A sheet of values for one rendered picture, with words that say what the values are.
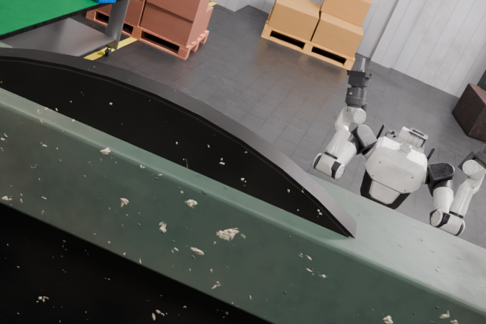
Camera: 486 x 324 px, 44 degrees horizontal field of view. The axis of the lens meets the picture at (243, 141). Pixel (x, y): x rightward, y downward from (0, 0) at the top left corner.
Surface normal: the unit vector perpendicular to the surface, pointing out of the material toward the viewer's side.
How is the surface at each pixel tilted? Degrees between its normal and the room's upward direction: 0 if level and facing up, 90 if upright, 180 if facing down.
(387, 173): 90
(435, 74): 90
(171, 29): 90
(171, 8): 90
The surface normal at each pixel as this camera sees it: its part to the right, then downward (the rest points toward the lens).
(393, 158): 0.01, -0.33
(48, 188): -0.22, 0.40
